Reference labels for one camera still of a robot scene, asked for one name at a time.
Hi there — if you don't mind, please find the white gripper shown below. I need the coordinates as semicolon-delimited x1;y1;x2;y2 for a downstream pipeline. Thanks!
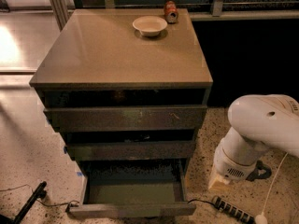
208;138;272;191

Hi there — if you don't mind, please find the grey drawer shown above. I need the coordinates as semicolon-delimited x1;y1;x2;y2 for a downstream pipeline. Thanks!
44;105;206;133
66;141;196;161
68;160;196;218

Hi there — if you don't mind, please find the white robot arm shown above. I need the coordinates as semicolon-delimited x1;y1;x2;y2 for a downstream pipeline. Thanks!
208;94;299;190

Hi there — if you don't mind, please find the grey drawer cabinet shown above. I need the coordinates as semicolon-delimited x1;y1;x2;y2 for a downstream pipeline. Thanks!
29;8;214;179

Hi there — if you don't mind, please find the black power strip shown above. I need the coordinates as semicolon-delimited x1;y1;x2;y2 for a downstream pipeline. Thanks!
212;196;255;224

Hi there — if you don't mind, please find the white bowl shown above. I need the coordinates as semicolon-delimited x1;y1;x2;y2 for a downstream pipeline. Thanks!
133;16;167;37

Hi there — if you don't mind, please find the metal window railing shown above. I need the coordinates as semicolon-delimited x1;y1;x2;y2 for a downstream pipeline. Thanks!
70;0;299;21

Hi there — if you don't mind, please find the orange soda can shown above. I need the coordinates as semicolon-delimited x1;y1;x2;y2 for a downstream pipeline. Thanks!
164;1;178;23

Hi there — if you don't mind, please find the black stand leg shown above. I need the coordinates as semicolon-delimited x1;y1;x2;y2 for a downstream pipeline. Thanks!
0;181;47;224

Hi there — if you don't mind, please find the white cable with plug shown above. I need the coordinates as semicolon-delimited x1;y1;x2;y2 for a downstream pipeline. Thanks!
254;152;290;224

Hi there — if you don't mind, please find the black cable with adapter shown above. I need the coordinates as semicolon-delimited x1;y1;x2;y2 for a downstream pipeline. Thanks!
0;184;80;213

